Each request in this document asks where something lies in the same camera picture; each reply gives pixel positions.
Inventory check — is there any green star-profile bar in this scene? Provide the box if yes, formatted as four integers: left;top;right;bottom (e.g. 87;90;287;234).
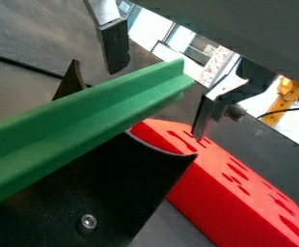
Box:
0;59;194;202

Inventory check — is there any red shape-sorter block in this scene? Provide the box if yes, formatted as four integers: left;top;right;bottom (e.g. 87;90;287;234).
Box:
131;119;299;247

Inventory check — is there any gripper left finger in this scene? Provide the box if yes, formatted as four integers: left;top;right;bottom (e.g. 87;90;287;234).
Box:
83;0;131;74

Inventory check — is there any black curved fixture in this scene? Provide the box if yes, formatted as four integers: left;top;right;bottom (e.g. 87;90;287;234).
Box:
0;59;199;247

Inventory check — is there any black cable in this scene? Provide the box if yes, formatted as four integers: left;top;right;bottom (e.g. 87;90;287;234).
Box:
255;104;299;120

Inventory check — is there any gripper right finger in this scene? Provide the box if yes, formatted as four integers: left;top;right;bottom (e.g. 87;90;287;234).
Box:
191;57;278;140

